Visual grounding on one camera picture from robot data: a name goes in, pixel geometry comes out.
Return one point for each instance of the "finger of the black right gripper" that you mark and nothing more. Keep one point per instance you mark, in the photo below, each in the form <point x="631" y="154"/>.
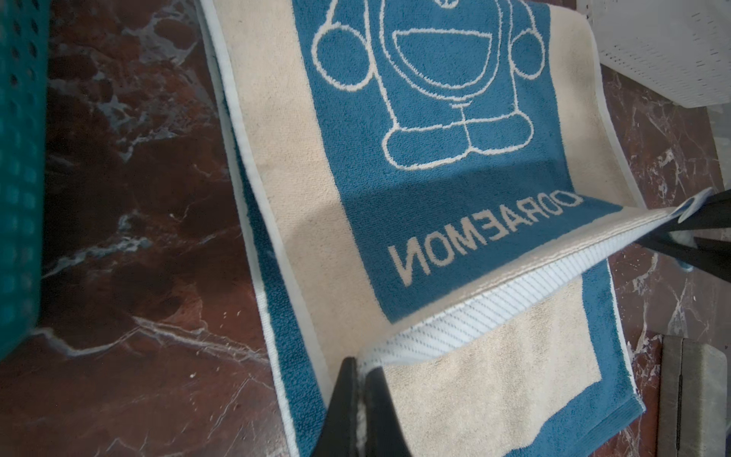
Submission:
<point x="708" y="255"/>
<point x="702" y="212"/>

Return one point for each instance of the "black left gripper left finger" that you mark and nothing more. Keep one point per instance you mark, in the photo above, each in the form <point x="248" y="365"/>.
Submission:
<point x="339" y="433"/>

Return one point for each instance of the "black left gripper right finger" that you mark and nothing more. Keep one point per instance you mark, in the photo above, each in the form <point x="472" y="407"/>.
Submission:
<point x="384" y="434"/>

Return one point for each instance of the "blue cream Doraemon towel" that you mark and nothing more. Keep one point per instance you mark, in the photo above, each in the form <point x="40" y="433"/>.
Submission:
<point x="433" y="188"/>

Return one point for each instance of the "grey stone block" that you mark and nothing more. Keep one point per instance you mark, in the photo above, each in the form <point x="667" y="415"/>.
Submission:
<point x="693" y="399"/>

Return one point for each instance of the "white plastic basket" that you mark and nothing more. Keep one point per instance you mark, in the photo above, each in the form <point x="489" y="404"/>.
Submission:
<point x="679" y="49"/>

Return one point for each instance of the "teal plastic basket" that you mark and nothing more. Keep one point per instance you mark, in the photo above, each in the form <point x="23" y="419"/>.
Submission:
<point x="24" y="80"/>

